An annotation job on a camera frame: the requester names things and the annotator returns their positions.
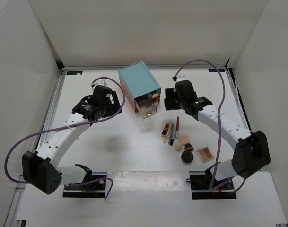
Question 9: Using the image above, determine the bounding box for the red lip gloss stick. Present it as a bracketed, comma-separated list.
[175, 116, 180, 132]

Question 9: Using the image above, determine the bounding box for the teal and orange drawer box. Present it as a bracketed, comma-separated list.
[118, 61, 161, 113]

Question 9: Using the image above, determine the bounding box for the gold black lipstick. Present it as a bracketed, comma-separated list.
[161, 123, 170, 138]

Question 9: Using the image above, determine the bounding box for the peach makeup sponge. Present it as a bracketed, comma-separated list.
[174, 135, 190, 151]

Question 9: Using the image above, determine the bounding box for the black round jar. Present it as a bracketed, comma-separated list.
[181, 151, 194, 164]

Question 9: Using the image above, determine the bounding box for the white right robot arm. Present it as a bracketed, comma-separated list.
[164, 80, 271, 189]

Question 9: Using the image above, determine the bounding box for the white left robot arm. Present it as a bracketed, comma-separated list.
[22, 80, 121, 194]

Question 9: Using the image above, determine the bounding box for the pink makeup pencil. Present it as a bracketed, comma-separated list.
[163, 123, 173, 144]

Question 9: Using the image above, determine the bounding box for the silver black eyeliner pen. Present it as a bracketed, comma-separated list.
[168, 123, 176, 146]

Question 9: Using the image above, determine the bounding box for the black orange kabuki brush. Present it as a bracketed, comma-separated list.
[184, 143, 194, 152]

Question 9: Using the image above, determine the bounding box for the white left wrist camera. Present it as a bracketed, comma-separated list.
[91, 79, 107, 89]

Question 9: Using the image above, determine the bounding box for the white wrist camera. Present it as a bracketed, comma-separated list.
[172, 74, 187, 83]
[91, 79, 107, 89]

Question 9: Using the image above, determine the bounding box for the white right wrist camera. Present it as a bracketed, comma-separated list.
[172, 74, 187, 83]

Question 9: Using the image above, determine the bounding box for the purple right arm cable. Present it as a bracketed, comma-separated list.
[172, 59, 247, 196]

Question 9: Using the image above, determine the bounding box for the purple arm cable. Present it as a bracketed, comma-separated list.
[172, 59, 247, 196]
[4, 77, 126, 199]

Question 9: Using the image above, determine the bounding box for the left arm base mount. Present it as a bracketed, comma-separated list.
[62, 172, 108, 199]

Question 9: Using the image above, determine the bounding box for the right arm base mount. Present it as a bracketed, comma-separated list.
[185, 174, 236, 200]

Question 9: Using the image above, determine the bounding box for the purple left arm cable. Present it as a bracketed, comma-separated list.
[4, 77, 126, 199]

